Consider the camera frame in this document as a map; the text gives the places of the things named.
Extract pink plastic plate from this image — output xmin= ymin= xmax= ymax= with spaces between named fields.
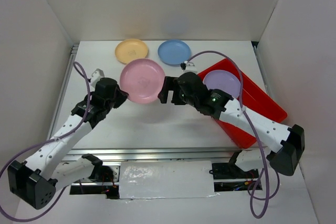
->
xmin=120 ymin=59 xmax=165 ymax=104

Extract purple plastic plate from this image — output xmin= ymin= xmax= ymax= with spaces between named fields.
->
xmin=203 ymin=70 xmax=241 ymax=98

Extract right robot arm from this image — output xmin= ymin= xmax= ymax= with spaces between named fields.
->
xmin=158 ymin=72 xmax=305 ymax=176

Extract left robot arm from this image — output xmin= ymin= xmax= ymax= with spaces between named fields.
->
xmin=7 ymin=78 xmax=128 ymax=210

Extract red plastic bin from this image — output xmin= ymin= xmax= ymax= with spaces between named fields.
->
xmin=198 ymin=59 xmax=287 ymax=148

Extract blue plastic plate rear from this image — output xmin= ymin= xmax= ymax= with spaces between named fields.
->
xmin=157 ymin=39 xmax=192 ymax=66

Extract yellow plastic plate rear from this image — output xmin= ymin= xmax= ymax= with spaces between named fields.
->
xmin=114 ymin=39 xmax=149 ymax=65

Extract white foam board cover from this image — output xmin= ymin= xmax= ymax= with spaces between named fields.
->
xmin=119 ymin=161 xmax=215 ymax=199

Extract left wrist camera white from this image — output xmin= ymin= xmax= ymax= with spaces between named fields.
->
xmin=89 ymin=69 xmax=104 ymax=88

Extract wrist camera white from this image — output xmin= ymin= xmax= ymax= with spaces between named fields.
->
xmin=89 ymin=69 xmax=104 ymax=88
xmin=180 ymin=61 xmax=198 ymax=74

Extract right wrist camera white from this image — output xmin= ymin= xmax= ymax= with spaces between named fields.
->
xmin=180 ymin=61 xmax=198 ymax=74

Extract aluminium table frame rail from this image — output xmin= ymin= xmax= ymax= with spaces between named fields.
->
xmin=62 ymin=147 xmax=238 ymax=162

